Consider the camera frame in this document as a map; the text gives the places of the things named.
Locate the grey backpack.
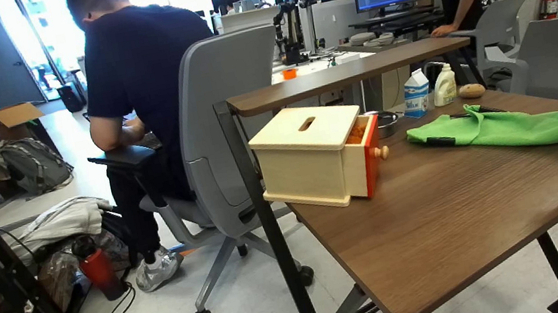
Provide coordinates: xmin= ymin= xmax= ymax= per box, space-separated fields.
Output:
xmin=0 ymin=130 xmax=77 ymax=202

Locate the heap of light clothing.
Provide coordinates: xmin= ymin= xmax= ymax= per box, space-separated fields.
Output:
xmin=0 ymin=191 xmax=119 ymax=268

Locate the open cardboard box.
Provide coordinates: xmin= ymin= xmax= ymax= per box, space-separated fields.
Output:
xmin=0 ymin=99 xmax=49 ymax=143

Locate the wooden box with drawer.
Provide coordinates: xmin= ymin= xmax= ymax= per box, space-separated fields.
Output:
xmin=243 ymin=92 xmax=397 ymax=222

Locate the grey office chair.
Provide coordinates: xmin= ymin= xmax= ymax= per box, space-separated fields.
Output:
xmin=70 ymin=23 xmax=325 ymax=313

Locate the white plastic bottle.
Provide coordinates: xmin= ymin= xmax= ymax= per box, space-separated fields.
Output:
xmin=428 ymin=62 xmax=461 ymax=108

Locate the black marker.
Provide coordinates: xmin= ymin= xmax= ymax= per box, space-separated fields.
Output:
xmin=425 ymin=133 xmax=457 ymax=150

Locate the wooden drawer knob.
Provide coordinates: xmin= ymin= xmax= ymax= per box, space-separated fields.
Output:
xmin=368 ymin=144 xmax=391 ymax=163

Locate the green cloth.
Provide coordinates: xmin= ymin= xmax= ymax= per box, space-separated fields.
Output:
xmin=403 ymin=88 xmax=558 ymax=169

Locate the small milk carton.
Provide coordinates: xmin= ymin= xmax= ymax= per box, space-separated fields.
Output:
xmin=397 ymin=67 xmax=435 ymax=120

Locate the black pen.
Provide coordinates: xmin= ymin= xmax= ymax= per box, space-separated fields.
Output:
xmin=448 ymin=101 xmax=507 ymax=122

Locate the metal bowl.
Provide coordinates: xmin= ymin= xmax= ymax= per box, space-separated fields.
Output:
xmin=367 ymin=107 xmax=403 ymax=141

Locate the drawer with orange front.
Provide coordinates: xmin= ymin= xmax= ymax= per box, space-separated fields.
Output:
xmin=333 ymin=111 xmax=397 ymax=203

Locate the potato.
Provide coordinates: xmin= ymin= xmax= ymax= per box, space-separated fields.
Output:
xmin=457 ymin=81 xmax=487 ymax=101

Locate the red water bottle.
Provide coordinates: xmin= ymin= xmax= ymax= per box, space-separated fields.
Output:
xmin=70 ymin=229 xmax=131 ymax=306

